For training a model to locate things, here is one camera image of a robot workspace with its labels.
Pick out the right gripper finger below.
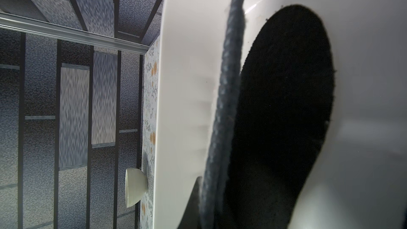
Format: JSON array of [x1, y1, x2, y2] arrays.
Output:
[[178, 176, 202, 229]]

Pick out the grey felt insole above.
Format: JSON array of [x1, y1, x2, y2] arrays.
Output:
[[199, 0, 245, 229]]

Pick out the black insole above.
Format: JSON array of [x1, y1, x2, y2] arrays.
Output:
[[215, 4, 335, 229]]

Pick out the white plastic storage box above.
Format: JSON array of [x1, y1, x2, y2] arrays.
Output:
[[152, 0, 407, 229]]

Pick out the white bowl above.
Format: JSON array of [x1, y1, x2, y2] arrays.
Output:
[[125, 168, 147, 208]]

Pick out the floral table cloth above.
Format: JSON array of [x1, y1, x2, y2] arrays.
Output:
[[139, 38, 160, 229]]

